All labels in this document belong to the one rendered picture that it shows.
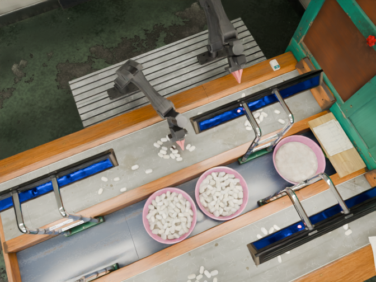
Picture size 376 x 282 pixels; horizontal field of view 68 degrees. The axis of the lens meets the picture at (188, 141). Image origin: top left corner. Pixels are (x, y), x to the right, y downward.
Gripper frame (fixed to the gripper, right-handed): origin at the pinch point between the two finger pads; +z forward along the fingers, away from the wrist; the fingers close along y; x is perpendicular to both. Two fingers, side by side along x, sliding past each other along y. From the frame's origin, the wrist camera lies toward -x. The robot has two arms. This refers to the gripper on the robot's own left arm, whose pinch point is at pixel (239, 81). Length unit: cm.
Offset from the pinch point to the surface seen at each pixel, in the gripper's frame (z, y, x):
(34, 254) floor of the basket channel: 43, -130, -12
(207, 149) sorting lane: 27.0, -29.2, -7.3
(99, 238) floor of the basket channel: 47, -98, -15
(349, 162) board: 52, 34, -33
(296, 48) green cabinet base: -3.5, 41.9, 9.1
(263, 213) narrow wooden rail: 57, -17, -36
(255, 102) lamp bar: 2.9, -7.2, -32.6
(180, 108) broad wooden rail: 4.9, -33.7, 8.5
